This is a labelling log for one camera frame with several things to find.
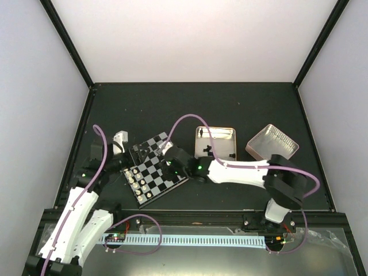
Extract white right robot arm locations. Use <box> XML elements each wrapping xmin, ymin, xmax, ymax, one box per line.
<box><xmin>162</xmin><ymin>154</ymin><xmax>307</xmax><ymax>232</ymax></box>

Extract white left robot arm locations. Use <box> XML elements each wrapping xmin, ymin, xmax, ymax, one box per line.
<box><xmin>25</xmin><ymin>142</ymin><xmax>135</xmax><ymax>275</ymax></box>

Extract white chess piece row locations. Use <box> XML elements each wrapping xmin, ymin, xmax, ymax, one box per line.
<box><xmin>123</xmin><ymin>168</ymin><xmax>154</xmax><ymax>205</ymax></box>

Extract black pieces in tin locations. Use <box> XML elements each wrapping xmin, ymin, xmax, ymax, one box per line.
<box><xmin>199</xmin><ymin>128</ymin><xmax>237</xmax><ymax>159</ymax></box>

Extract black and grey chessboard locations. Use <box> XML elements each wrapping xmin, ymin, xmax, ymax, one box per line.
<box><xmin>123</xmin><ymin>132</ymin><xmax>188</xmax><ymax>209</ymax></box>

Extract gold metal tin base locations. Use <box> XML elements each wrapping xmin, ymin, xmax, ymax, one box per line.
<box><xmin>194</xmin><ymin>125</ymin><xmax>237</xmax><ymax>160</ymax></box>

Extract silver tin lid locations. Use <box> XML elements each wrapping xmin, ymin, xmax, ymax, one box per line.
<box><xmin>245</xmin><ymin>124</ymin><xmax>299</xmax><ymax>160</ymax></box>

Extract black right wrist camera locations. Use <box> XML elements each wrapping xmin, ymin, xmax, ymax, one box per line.
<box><xmin>164</xmin><ymin>145</ymin><xmax>191</xmax><ymax>164</ymax></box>

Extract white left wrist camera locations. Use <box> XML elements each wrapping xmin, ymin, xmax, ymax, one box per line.
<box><xmin>113</xmin><ymin>131</ymin><xmax>128</xmax><ymax>155</ymax></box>

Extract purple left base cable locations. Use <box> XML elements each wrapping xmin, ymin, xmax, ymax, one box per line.
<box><xmin>103</xmin><ymin>214</ymin><xmax>162</xmax><ymax>255</ymax></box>

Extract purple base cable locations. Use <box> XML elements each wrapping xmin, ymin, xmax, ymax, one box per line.
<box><xmin>266</xmin><ymin>208</ymin><xmax>310</xmax><ymax>255</ymax></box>
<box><xmin>103</xmin><ymin>214</ymin><xmax>162</xmax><ymax>255</ymax></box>

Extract light blue cable duct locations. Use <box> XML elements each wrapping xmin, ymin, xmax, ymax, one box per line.
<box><xmin>97</xmin><ymin>233</ymin><xmax>266</xmax><ymax>249</ymax></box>

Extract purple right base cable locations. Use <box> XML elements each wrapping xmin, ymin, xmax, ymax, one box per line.
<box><xmin>266</xmin><ymin>208</ymin><xmax>310</xmax><ymax>255</ymax></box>

